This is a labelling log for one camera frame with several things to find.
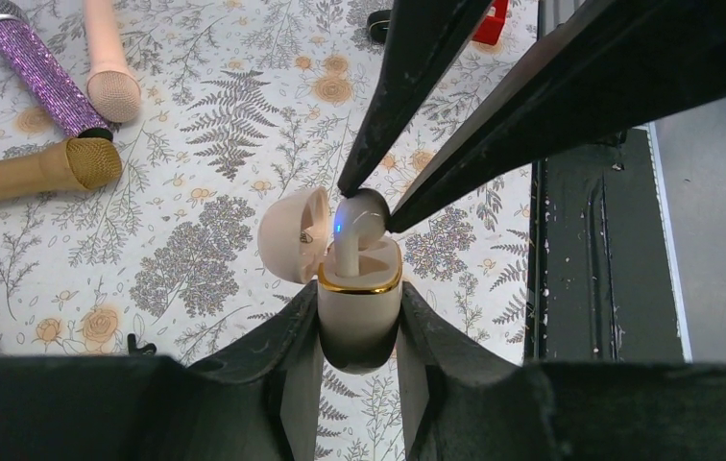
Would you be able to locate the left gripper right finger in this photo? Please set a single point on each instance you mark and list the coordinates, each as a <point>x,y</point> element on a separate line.
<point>460,401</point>

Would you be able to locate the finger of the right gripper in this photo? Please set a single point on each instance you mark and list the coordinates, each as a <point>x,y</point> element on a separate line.
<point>423,39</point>
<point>612,66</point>

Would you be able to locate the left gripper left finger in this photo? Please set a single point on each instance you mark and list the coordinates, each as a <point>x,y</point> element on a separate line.
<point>256,399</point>

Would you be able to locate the beige charging case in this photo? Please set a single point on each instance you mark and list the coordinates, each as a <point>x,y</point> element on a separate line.
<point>358,317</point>

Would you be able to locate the beige earbud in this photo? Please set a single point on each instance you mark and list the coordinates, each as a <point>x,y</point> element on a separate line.
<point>359,222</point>

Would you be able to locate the red box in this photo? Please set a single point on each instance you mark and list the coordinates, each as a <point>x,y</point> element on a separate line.
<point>491,26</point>

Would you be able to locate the black earbud near microphone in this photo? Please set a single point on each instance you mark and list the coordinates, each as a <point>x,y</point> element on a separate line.
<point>134,347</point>

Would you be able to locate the floral table mat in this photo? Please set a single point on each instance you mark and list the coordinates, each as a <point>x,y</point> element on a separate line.
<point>243,103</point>

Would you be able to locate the gold microphone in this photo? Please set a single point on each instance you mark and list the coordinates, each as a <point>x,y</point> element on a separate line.
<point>75,164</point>

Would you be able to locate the pink microphone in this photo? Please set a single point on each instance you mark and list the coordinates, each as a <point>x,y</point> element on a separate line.
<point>112,88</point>

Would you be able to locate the purple glitter microphone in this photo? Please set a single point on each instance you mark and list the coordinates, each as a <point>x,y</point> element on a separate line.
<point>50,84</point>

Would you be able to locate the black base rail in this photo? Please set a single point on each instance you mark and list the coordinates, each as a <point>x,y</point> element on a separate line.
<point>603,279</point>

